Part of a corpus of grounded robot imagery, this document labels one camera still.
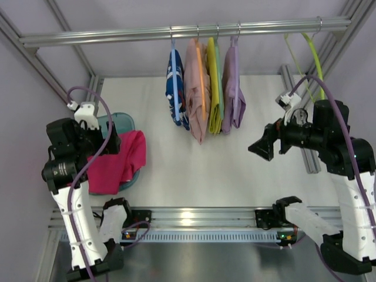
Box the pink magenta trousers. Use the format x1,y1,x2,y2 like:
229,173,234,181
88,130,146,194

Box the lime green hanger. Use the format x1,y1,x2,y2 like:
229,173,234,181
283,17,325,102

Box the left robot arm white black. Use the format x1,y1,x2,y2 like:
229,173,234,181
42,118,132,281

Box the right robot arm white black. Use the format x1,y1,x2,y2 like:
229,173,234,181
248,100,375,275

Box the lilac trousers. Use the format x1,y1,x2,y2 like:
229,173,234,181
221,47,246,133

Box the yellow trousers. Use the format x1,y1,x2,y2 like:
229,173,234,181
206,37,222,135

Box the blue patterned trousers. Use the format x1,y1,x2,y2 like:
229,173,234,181
165,50,190,131

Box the orange hanger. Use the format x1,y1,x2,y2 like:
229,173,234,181
196,39,206,121

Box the light pink trousers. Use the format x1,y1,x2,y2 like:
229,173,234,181
184,39,211,144

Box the mint green hanger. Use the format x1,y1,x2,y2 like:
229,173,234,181
214,39,224,120

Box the lilac hanger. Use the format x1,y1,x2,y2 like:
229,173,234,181
231,36,240,116

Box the teal plastic bin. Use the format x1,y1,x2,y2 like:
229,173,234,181
95,111,142,192

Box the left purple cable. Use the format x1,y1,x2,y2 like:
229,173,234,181
66,86,114,280

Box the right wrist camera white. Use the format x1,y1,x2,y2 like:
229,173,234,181
276,92,308,126

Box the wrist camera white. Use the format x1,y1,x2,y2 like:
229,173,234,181
276,92,308,126
67,101,99,130

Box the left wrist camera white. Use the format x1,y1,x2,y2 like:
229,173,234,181
67,101,99,130

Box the aluminium frame post left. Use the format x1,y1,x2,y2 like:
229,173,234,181
0,0,103,106

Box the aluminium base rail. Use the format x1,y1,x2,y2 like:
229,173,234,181
48,205,344,231

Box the white slotted cable duct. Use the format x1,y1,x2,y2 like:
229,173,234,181
58,230,284,243

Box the aluminium hanging rail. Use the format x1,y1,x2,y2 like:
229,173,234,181
19,16,351,48

